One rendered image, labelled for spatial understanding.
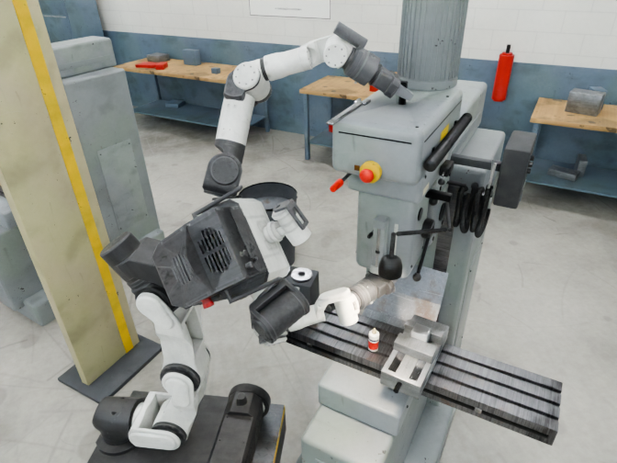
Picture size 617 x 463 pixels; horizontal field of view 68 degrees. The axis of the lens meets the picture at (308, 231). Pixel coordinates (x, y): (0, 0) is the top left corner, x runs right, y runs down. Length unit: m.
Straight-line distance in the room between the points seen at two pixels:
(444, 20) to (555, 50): 4.10
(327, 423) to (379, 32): 4.83
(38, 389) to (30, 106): 1.76
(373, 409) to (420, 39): 1.30
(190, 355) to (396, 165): 0.93
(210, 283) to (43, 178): 1.55
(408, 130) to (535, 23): 4.42
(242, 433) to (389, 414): 0.63
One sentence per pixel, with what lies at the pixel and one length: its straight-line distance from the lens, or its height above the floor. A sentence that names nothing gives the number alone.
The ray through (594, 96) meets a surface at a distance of 5.14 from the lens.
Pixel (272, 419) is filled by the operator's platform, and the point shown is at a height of 0.40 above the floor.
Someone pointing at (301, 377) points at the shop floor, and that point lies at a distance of 3.03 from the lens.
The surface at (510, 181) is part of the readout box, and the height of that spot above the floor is 1.62.
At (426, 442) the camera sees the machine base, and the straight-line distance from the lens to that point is 2.57.
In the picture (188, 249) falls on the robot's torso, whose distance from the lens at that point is 1.25.
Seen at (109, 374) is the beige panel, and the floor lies 0.03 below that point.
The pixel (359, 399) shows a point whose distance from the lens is 1.87.
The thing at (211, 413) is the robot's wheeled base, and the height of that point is 0.57.
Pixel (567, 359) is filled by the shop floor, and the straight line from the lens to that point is 3.49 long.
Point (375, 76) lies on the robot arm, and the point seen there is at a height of 1.97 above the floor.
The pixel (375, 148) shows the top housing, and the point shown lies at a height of 1.83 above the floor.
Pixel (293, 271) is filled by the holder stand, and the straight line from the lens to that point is 1.99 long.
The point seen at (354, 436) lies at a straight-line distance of 1.92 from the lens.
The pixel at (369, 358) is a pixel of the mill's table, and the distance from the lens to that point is 1.90.
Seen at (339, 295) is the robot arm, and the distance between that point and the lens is 1.56.
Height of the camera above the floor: 2.29
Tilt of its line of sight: 32 degrees down
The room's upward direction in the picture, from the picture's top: 1 degrees counter-clockwise
